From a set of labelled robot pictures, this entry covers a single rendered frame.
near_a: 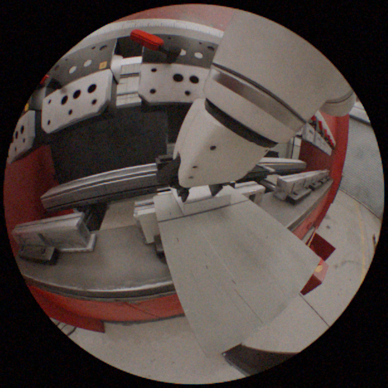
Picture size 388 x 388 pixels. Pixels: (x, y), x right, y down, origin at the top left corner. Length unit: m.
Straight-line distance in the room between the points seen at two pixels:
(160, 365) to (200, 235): 1.15
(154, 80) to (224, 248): 0.26
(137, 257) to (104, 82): 0.35
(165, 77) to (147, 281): 0.37
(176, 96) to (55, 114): 0.22
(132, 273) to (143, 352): 1.00
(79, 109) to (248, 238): 0.32
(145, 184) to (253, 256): 0.46
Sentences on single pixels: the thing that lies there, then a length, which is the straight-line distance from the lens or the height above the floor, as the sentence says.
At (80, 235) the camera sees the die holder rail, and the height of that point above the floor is 0.93.
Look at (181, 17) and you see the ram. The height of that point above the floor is 1.42.
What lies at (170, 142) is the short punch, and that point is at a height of 1.10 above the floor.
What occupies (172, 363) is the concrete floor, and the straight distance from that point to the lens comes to 1.19.
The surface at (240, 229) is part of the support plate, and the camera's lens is 0.18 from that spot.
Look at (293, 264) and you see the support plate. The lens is 0.17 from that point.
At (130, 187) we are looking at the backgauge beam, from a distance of 0.52.
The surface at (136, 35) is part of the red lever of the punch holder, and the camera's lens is 0.25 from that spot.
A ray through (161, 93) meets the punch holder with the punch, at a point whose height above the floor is 1.19.
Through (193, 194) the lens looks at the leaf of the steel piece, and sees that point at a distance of 0.25.
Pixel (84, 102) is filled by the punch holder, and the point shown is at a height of 1.20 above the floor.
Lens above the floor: 1.12
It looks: 28 degrees down
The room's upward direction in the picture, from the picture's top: straight up
